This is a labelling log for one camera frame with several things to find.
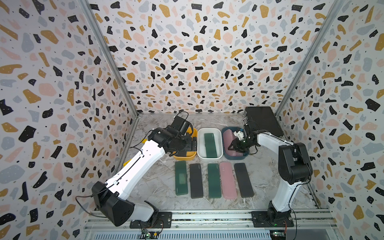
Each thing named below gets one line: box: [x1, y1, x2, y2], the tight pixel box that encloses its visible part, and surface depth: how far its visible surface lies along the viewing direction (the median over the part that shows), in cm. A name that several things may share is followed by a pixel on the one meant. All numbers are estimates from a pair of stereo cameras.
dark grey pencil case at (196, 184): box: [189, 163, 204, 199], surface depth 87 cm
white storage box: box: [197, 127, 224, 160], surface depth 105 cm
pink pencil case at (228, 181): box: [219, 162, 238, 200], surface depth 87 cm
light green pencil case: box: [175, 160, 188, 196], surface depth 88 cm
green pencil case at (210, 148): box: [204, 133, 218, 158], surface depth 102 cm
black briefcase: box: [245, 106, 284, 137], surface depth 120 cm
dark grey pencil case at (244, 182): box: [234, 162, 254, 198], surface depth 88 cm
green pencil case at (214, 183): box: [207, 163, 222, 199], surface depth 87 cm
